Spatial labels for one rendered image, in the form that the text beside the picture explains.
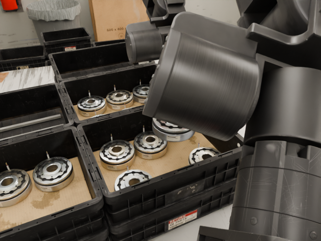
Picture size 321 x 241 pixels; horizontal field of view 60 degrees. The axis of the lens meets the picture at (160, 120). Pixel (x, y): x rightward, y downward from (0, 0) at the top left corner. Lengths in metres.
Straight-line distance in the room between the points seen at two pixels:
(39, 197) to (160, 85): 0.68
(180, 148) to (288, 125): 0.72
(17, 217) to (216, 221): 0.53
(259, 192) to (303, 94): 0.06
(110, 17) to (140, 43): 3.21
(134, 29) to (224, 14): 4.01
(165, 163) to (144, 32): 0.42
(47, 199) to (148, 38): 0.49
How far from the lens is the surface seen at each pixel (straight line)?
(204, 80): 0.16
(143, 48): 0.52
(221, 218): 0.88
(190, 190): 0.74
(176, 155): 0.85
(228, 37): 0.19
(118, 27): 3.74
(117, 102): 1.05
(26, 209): 0.79
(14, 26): 3.94
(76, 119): 0.86
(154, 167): 0.81
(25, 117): 1.13
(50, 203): 0.78
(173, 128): 0.62
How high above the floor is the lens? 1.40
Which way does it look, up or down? 35 degrees down
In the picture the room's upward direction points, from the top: straight up
